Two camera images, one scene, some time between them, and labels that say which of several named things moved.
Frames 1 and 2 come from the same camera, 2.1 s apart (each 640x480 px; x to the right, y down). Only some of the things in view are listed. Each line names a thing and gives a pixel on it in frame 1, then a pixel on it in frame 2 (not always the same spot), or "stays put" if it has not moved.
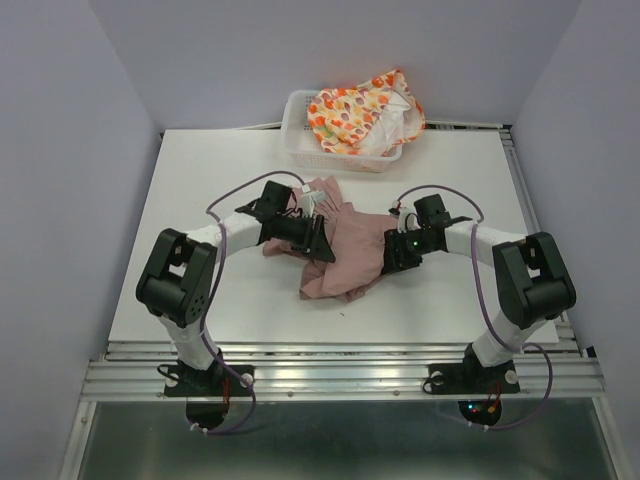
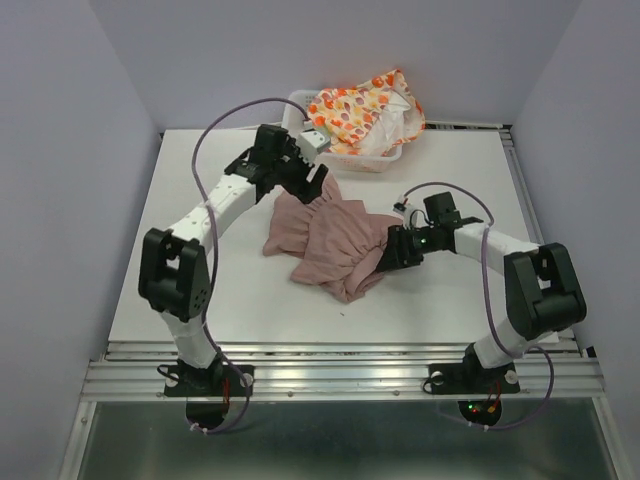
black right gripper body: (409, 247) stays put
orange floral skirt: (369, 119) stays put
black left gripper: (315, 240) to (304, 190)
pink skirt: (356, 242) stays put
